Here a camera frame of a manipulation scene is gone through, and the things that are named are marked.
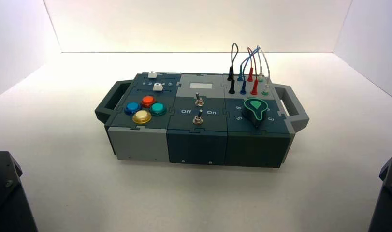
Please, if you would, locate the grey modular control box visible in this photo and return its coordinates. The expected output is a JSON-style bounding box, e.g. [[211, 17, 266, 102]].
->
[[94, 72, 310, 169]]

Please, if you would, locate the teal round push button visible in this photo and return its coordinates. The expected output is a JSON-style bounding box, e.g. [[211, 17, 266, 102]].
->
[[150, 102, 167, 116]]

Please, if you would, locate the orange round push button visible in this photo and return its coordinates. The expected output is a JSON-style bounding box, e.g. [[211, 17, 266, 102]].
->
[[141, 95, 157, 109]]

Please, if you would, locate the yellow round push button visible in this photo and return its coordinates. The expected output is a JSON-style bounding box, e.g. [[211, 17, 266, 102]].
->
[[132, 110, 153, 125]]

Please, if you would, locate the black green rotary knob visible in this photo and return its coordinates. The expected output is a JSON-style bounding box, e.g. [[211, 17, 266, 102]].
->
[[242, 98, 269, 129]]

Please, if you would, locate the blue round push button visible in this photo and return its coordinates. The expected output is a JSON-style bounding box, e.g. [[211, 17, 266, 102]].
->
[[124, 102, 141, 116]]

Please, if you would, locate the black jumper cable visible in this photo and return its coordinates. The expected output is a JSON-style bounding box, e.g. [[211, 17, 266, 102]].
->
[[227, 43, 240, 95]]

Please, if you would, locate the blue jumper cable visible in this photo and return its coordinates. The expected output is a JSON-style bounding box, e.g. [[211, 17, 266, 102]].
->
[[236, 47, 260, 95]]

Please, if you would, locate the red jumper cable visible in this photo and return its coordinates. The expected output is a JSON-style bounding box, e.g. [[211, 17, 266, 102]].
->
[[247, 47, 259, 96]]

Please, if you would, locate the white jumper cable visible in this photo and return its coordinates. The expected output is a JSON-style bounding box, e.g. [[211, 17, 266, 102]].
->
[[256, 45, 271, 96]]

